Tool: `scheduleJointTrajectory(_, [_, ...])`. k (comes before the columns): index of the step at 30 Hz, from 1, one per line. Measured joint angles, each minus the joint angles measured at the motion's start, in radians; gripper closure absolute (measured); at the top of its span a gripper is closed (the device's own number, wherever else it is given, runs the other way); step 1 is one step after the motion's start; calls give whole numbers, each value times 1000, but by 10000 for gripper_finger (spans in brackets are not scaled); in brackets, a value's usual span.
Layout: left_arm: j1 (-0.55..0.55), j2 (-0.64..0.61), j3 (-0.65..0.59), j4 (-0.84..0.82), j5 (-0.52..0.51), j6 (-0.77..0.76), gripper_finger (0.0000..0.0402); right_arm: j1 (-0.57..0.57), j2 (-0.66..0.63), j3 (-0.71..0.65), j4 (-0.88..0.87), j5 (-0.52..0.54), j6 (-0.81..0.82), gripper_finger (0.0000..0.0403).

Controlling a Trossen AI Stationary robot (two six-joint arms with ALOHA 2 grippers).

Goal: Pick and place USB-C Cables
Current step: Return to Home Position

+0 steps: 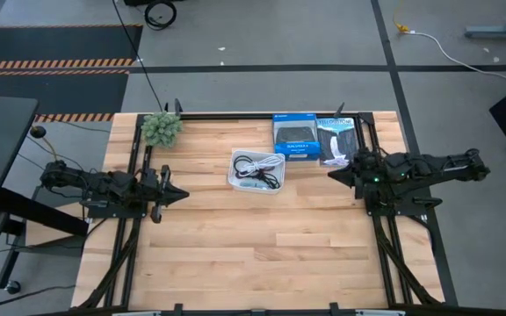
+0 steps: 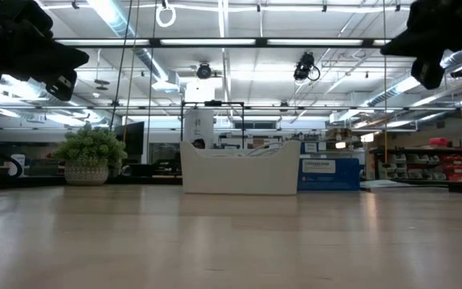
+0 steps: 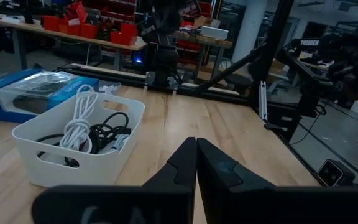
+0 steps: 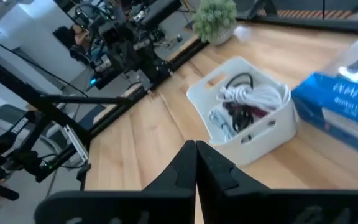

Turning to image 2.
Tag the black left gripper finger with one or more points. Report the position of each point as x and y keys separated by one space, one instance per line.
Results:
x=64 y=58
x=62 y=86

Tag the round black ceiling camera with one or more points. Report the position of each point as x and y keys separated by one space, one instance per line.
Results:
x=204 y=71

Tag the blue box with white label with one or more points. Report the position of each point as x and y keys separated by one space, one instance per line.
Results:
x=335 y=180

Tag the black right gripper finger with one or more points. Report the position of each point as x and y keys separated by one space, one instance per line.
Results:
x=429 y=74
x=423 y=44

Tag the grey flat board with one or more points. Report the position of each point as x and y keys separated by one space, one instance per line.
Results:
x=399 y=184

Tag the red object on shelf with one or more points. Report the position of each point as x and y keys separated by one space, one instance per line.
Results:
x=438 y=141

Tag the person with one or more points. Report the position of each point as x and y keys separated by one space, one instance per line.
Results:
x=199 y=143

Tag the black monitor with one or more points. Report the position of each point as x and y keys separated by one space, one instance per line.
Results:
x=134 y=138

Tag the green potted plant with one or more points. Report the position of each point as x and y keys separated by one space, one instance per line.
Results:
x=88 y=154

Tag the white cylindrical tank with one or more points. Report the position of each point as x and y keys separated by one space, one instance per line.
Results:
x=198 y=124

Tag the shelf with red bins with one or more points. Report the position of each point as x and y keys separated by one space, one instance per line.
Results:
x=455 y=166

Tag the white plastic bin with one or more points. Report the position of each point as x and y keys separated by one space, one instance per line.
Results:
x=239 y=174

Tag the black metal frame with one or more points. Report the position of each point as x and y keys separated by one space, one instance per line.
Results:
x=213 y=103

